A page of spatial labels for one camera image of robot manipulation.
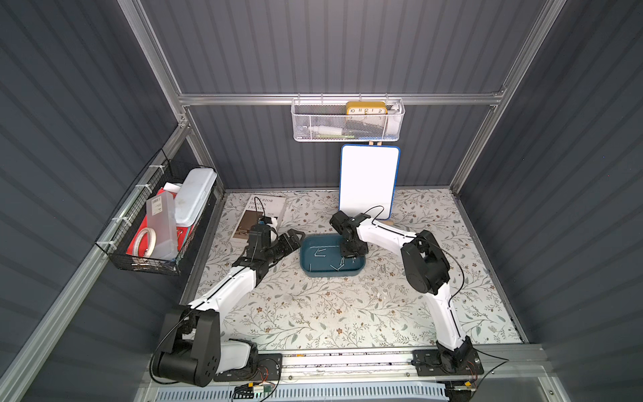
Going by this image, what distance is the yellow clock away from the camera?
0.89 m

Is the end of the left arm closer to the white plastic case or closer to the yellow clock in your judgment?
the white plastic case

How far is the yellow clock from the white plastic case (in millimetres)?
530

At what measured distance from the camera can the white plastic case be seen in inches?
27.8
